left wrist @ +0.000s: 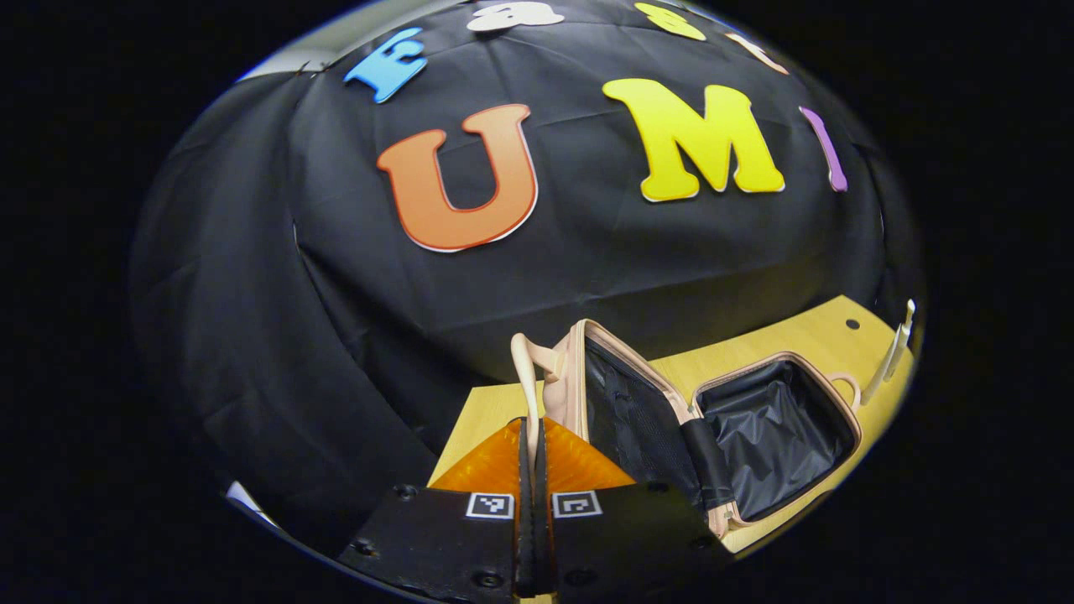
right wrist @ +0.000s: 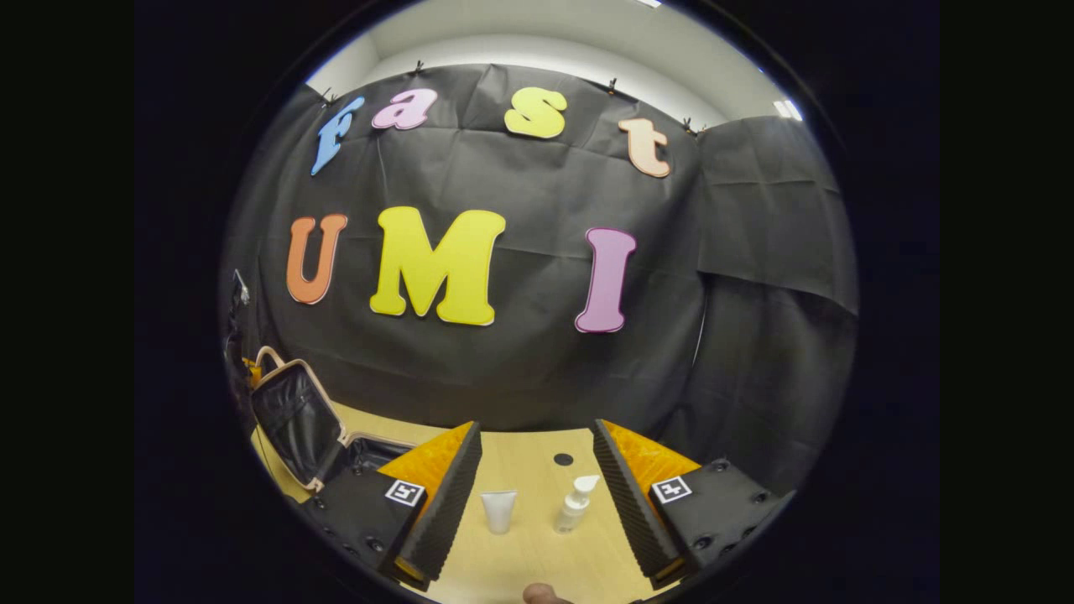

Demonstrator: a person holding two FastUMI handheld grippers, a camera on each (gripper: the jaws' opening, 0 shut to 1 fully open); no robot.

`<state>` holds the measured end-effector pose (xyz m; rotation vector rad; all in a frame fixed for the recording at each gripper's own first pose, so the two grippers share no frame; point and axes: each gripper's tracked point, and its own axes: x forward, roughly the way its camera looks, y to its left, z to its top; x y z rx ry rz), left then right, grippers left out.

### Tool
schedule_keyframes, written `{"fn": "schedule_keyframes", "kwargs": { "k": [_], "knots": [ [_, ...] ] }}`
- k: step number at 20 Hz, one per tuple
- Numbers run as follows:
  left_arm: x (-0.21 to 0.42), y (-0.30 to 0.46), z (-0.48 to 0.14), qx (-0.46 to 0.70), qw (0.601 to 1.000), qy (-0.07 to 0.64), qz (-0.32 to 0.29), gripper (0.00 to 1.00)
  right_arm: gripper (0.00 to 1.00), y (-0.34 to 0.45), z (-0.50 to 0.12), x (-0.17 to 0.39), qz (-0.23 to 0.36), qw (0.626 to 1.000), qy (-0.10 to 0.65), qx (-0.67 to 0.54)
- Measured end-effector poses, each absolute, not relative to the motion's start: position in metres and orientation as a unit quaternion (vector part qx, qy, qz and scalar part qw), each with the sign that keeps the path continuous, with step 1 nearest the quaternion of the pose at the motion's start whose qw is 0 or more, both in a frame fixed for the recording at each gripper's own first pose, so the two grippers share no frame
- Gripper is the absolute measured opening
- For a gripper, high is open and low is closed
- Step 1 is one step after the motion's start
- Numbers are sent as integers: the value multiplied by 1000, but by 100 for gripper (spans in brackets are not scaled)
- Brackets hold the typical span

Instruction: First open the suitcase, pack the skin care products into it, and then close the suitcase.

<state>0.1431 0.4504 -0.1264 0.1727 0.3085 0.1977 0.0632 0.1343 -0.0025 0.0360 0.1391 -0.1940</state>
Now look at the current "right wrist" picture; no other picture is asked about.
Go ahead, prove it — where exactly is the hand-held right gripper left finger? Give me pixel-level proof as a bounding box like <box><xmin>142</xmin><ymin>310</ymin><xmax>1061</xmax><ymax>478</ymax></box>
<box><xmin>300</xmin><ymin>420</ymin><xmax>484</xmax><ymax>592</ymax></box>

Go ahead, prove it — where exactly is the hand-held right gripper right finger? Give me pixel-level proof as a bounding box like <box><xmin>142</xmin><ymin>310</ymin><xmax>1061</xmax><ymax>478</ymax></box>
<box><xmin>592</xmin><ymin>419</ymin><xmax>796</xmax><ymax>591</ymax></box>

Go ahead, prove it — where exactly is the white pump bottle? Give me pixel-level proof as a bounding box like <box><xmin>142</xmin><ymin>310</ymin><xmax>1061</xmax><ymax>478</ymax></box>
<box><xmin>554</xmin><ymin>475</ymin><xmax>601</xmax><ymax>534</ymax></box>

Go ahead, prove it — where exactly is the white squeeze tube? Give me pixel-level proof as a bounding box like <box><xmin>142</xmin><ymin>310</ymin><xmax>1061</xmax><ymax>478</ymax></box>
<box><xmin>480</xmin><ymin>491</ymin><xmax>519</xmax><ymax>535</ymax></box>

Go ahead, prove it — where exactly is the pink suitcase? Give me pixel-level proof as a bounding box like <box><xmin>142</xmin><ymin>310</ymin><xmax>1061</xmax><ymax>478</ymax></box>
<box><xmin>250</xmin><ymin>346</ymin><xmax>420</xmax><ymax>496</ymax></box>

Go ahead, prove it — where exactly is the black backdrop cloth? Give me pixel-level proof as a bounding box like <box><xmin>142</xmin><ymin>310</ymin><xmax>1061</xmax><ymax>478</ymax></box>
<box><xmin>220</xmin><ymin>63</ymin><xmax>861</xmax><ymax>496</ymax></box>

